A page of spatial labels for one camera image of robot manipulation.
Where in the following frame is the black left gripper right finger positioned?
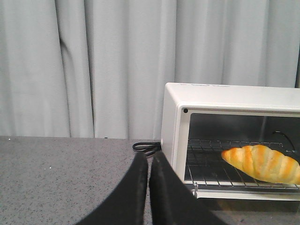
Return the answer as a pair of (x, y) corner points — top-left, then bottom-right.
(149, 151), (226, 225)

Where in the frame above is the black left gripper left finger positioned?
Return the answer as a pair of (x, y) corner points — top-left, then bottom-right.
(78, 152), (148, 225)

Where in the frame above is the golden croissant bread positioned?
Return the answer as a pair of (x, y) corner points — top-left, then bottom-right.
(221, 145), (300, 185)

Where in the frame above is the white Toshiba toaster oven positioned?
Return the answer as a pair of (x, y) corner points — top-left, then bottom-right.
(161, 83), (300, 201)

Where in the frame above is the grey pleated curtain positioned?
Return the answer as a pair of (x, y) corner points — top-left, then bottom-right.
(0, 0), (300, 139)

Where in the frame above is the metal wire oven rack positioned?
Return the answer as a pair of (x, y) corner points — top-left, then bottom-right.
(184, 139), (300, 193)

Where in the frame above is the black power cable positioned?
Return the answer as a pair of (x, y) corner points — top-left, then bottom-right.
(132, 142), (162, 157)

